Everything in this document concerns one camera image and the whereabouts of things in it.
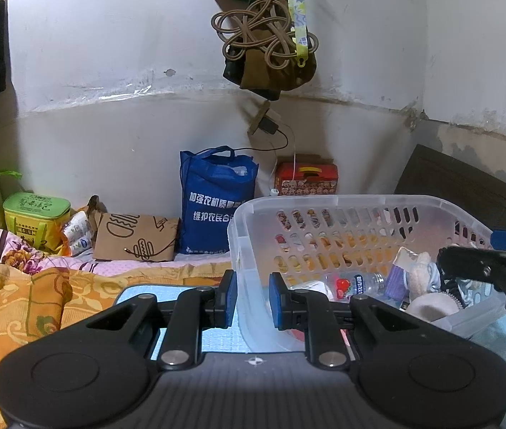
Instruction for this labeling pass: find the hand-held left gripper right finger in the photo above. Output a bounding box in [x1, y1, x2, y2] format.
[268, 272, 421, 371]

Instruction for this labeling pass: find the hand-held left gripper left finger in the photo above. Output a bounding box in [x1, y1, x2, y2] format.
[84, 269, 239, 371]

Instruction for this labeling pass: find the light blue patterned cloth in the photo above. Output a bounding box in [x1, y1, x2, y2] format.
[456, 277, 496, 308]

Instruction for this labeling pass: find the clear plastic basket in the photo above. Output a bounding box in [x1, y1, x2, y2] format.
[227, 194, 506, 354]

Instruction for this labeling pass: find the white plush toy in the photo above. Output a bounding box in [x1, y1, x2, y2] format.
[407, 252, 441, 298]

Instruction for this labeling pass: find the clear plastic wrapper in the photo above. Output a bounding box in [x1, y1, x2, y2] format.
[393, 247, 420, 274]

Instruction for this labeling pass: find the purple packet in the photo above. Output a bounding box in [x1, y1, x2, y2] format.
[385, 263, 409, 300]

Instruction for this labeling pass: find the clear bottle with red label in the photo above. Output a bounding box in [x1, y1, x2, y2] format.
[289, 270, 388, 302]

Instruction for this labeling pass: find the beige round cap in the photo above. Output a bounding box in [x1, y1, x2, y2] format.
[407, 292, 461, 322]

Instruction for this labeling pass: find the dark wooden headboard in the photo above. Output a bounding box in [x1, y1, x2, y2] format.
[393, 144, 506, 233]

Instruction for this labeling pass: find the pink bed sheet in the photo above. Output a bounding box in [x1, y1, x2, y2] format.
[68, 250, 231, 274]

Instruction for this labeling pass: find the blue tote bag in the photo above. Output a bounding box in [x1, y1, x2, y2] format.
[179, 145, 259, 255]

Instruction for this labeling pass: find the red gift box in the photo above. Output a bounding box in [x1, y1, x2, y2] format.
[275, 156, 339, 196]

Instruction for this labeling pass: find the brown paper bag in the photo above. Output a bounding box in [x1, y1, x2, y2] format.
[88, 195, 180, 262]

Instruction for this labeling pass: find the white snack packet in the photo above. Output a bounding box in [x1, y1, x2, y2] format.
[62, 211, 88, 238]
[69, 235, 94, 255]

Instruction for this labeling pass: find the green tea box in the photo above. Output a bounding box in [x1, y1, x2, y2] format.
[3, 192, 72, 251]

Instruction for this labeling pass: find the orange floral blanket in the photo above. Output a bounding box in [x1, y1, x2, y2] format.
[0, 261, 233, 429]

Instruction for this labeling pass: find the olive hanging bag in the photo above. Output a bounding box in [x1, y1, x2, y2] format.
[223, 31, 317, 101]

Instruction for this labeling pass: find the purple flower blanket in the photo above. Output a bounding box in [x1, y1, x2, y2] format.
[0, 229, 68, 275]

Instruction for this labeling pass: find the silver bead chain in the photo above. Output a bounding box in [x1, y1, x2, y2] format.
[441, 283, 466, 307]

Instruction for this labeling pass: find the thin white cable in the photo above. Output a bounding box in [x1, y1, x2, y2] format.
[273, 132, 299, 193]

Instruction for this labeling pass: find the black charger with cable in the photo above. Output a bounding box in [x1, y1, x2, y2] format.
[233, 116, 289, 152]

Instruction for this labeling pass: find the wooden wall block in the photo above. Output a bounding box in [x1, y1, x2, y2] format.
[247, 100, 272, 135]

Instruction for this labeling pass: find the yellow-green patterned strap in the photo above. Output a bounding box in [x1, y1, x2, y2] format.
[286, 0, 311, 67]

